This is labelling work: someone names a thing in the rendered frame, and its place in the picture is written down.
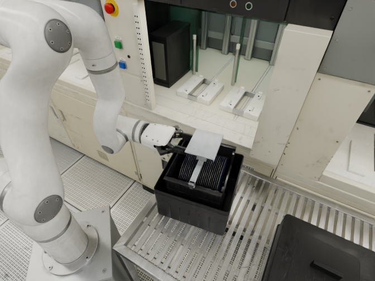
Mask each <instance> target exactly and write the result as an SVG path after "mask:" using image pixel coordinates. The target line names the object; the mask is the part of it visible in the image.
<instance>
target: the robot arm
mask: <svg viewBox="0 0 375 281"><path fill-rule="evenodd" d="M0 45H2V46H5V47H8V48H10V49H11V51H12V60H11V63H10V66H9V68H8V70H7V71H6V73H5V75H4V77H3V78H1V80H0V146H1V150H2V152H3V155H4V157H2V158H0V212H1V213H2V214H4V216H6V217H7V218H8V219H10V220H11V221H12V222H13V223H14V224H15V225H17V226H18V227H19V228H20V229H21V230H23V231H24V232H25V233H26V234H27V235H28V236H29V237H30V238H31V239H32V240H34V241H35V242H36V243H37V244H38V245H39V246H40V247H42V248H43V252H42V262H43V264H44V267H45V268H46V270H48V271H49V272H50V273H51V274H54V275H58V276H66V275H70V274H74V273H76V272H78V271H79V270H81V269H83V268H84V267H85V266H86V265H87V264H88V263H89V262H90V261H91V260H92V258H93V256H94V255H95V253H96V250H97V248H98V243H99V238H98V233H97V231H96V229H95V228H94V227H93V226H92V225H91V224H89V223H87V222H83V221H76V219H75V217H74V216H73V215H72V213H71V212H70V210H69V209H68V208H67V206H66V205H65V204H64V198H65V191H64V185H63V181H62V178H61V174H60V171H59V168H58V165H57V162H56V159H55V156H54V153H53V151H52V147H51V143H50V138H49V130H48V119H49V100H50V95H51V92H52V89H53V87H54V85H55V83H56V81H57V80H58V78H59V77H60V76H61V74H62V73H63V72H64V71H65V70H66V68H67V67H68V66H69V64H70V61H71V58H72V55H73V49H74V48H78V51H79V53H80V56H81V58H82V60H83V63H84V65H85V68H86V70H87V72H88V75H89V77H90V79H91V81H92V84H93V86H94V88H95V91H96V93H97V97H98V98H97V103H96V106H95V109H94V115H93V128H94V132H95V135H96V138H97V140H98V142H99V144H100V146H101V147H102V148H103V150H104V151H106V152H107V153H109V154H116V153H118V152H119V151H120V150H121V149H122V148H123V146H124V145H125V143H126V142H128V141H132V142H136V143H139V144H142V145H143V146H145V147H147V148H149V149H152V150H154V151H157V152H158V153H159V155H160V156H163V155H165V154H169V153H175V152H176V153H180V154H183V155H186V153H185V150H186V147H182V146H178V145H175V146H173V145H172V144H173V142H174V140H175V138H182V139H183V140H185V141H190V140H191V138H192V136H193V135H192V134H189V133H184V132H183V131H182V130H181V128H180V127H179V126H178V125H175V126H173V127H171V126H168V125H163V124H154V123H151V124H149V123H148V122H146V121H143V120H138V119H134V118H130V117H126V116H123V115H119V112H120V110H121V107H122V105H123V102H124V100H125V97H126V91H125V88H124V84H123V80H122V77H121V72H120V70H119V66H118V63H117V59H116V55H115V52H114V49H113V45H112V42H111V39H110V35H109V32H108V29H107V26H106V24H105V22H104V20H103V19H102V17H101V16H100V15H99V14H98V13H97V12H96V11H95V10H93V9H92V8H90V7H88V6H86V5H83V4H80V3H75V2H68V1H60V0H0ZM176 134H179V135H176Z"/></svg>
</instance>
